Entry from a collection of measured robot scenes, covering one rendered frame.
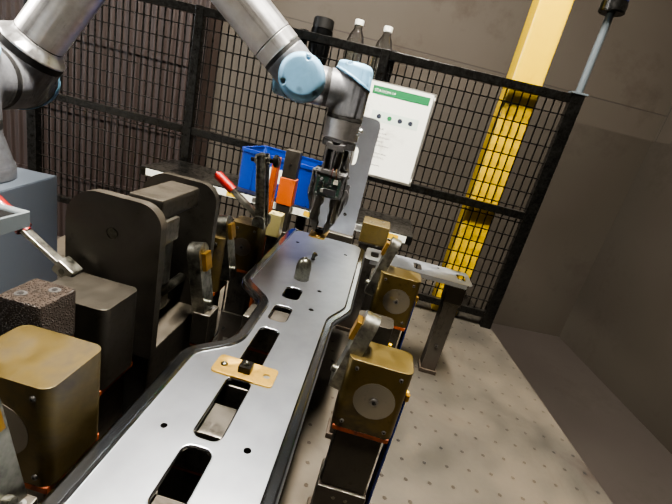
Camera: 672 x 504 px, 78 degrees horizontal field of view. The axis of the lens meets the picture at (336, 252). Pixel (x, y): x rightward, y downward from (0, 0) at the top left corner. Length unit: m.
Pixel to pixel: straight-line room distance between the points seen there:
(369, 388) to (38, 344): 0.39
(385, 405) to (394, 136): 1.03
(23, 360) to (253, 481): 0.24
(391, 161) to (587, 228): 2.36
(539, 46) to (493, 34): 1.58
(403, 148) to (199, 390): 1.12
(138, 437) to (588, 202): 3.34
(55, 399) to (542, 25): 1.51
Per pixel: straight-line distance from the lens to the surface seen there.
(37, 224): 0.97
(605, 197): 3.60
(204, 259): 0.69
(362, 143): 1.19
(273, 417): 0.53
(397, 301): 0.91
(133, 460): 0.48
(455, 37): 3.07
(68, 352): 0.48
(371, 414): 0.63
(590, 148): 3.45
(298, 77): 0.71
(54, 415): 0.47
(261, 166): 0.95
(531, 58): 1.56
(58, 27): 0.98
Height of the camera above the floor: 1.36
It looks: 20 degrees down
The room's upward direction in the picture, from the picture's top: 14 degrees clockwise
